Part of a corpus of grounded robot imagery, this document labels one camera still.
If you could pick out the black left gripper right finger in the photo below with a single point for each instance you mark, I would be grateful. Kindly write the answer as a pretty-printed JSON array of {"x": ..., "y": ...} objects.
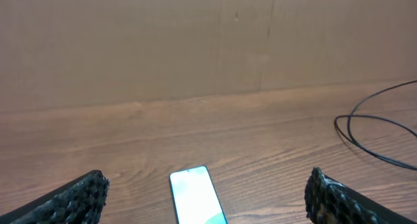
[{"x": 329, "y": 201}]

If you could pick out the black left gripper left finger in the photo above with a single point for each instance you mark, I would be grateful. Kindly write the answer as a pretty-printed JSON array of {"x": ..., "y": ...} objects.
[{"x": 79, "y": 201}]

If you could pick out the Samsung Galaxy smartphone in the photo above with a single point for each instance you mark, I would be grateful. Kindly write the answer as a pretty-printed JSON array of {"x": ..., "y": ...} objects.
[{"x": 195, "y": 198}]

